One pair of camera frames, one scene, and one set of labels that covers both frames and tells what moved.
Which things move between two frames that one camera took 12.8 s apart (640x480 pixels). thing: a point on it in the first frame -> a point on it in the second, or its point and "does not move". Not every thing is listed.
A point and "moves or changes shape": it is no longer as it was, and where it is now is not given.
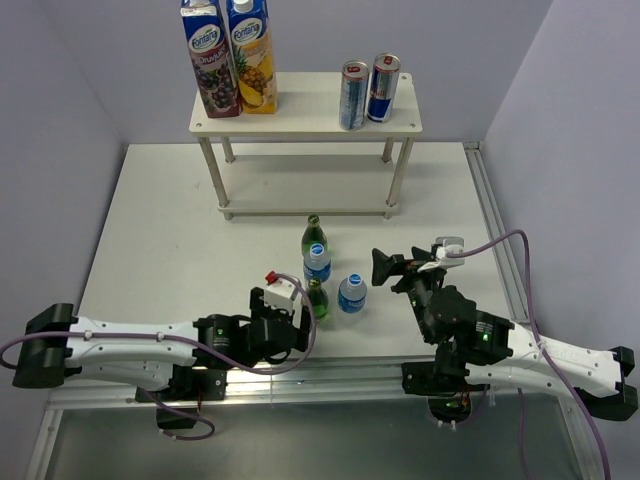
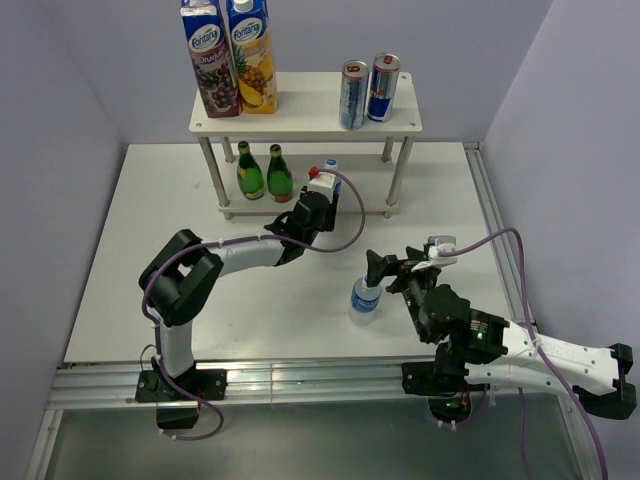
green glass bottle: x=318 y=298 -> x=279 y=179
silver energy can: x=352 y=96 does not move
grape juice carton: x=212 y=57 does not move
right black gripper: x=382 y=266 does not move
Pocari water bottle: x=352 y=294 -> x=364 y=302
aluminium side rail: x=501 y=249 does not move
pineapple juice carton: x=254 y=56 does not move
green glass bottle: x=313 y=234 moves or changes shape
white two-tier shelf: x=300 y=162 does not move
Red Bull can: x=382 y=87 does not move
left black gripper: x=258 y=308 -> x=329 y=215
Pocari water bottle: x=317 y=265 -> x=333 y=164
